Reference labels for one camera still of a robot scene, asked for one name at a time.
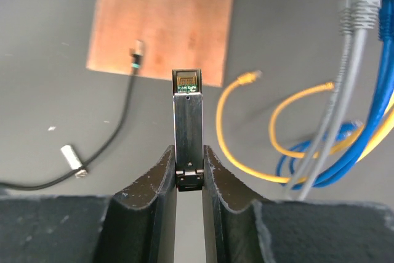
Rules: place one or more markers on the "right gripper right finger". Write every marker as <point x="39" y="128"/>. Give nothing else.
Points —
<point x="242" y="226"/>

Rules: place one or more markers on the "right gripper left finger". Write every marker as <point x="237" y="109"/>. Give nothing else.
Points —
<point x="136" y="224"/>

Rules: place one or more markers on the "silver SFP module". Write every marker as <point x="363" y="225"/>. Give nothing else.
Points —
<point x="188" y="129"/>

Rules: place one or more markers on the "wooden board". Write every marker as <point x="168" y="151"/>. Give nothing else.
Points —
<point x="177" y="34"/>

